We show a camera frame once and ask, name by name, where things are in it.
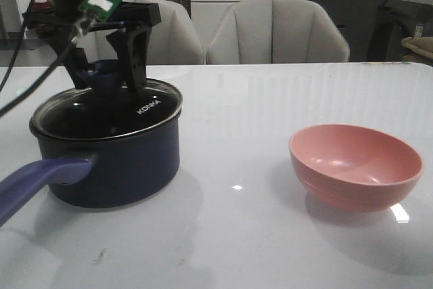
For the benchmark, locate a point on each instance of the dark blue pot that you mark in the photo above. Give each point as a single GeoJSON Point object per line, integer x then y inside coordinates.
{"type": "Point", "coordinates": [96, 174]}

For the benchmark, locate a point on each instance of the grey chair right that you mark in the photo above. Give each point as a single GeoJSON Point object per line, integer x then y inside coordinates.
{"type": "Point", "coordinates": [276, 32]}

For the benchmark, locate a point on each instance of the black appliance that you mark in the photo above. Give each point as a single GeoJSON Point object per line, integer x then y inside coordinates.
{"type": "Point", "coordinates": [394, 21]}

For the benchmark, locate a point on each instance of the grey chair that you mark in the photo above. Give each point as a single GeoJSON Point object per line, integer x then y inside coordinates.
{"type": "Point", "coordinates": [174, 40]}
{"type": "Point", "coordinates": [276, 32]}

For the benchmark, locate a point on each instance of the grey chair left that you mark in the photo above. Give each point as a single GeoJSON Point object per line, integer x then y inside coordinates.
{"type": "Point", "coordinates": [174, 40]}

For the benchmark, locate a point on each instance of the pink bowl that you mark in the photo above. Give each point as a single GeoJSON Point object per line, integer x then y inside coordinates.
{"type": "Point", "coordinates": [354, 168]}

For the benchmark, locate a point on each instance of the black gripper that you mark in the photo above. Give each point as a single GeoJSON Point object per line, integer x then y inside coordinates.
{"type": "Point", "coordinates": [130, 43]}

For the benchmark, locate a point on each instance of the glass pot lid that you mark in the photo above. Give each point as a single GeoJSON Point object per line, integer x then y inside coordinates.
{"type": "Point", "coordinates": [106, 109]}

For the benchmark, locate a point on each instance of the beige cushion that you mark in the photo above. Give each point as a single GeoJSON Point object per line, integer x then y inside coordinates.
{"type": "Point", "coordinates": [418, 49]}

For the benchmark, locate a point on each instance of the green circuit board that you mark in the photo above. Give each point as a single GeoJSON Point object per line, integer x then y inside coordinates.
{"type": "Point", "coordinates": [101, 10]}

